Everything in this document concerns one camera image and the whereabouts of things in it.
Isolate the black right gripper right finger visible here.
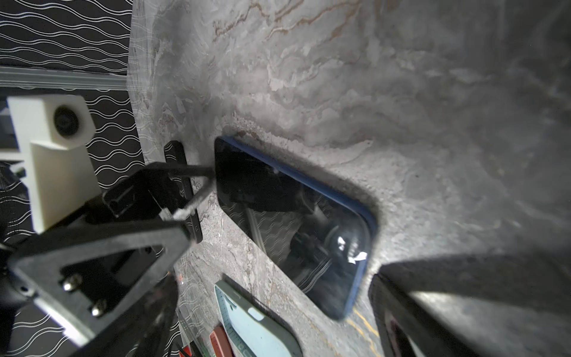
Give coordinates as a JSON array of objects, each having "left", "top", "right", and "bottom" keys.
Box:
[{"left": 368, "top": 273, "right": 477, "bottom": 356}]

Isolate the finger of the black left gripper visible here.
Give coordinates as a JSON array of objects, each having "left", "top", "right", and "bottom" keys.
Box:
[
  {"left": 102, "top": 162, "right": 214, "bottom": 221},
  {"left": 6, "top": 220, "right": 192, "bottom": 348}
]

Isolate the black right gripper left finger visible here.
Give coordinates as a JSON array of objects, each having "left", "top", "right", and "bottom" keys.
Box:
[{"left": 72, "top": 275, "right": 178, "bottom": 356}]

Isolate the light blue phone case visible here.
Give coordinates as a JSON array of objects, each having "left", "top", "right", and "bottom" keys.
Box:
[{"left": 214, "top": 281, "right": 303, "bottom": 356}]

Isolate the black smartphone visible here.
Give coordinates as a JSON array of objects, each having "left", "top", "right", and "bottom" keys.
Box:
[{"left": 214, "top": 136, "right": 378, "bottom": 321}]

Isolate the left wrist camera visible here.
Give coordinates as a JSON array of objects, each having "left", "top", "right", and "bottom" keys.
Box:
[{"left": 1, "top": 95, "right": 101, "bottom": 234}]

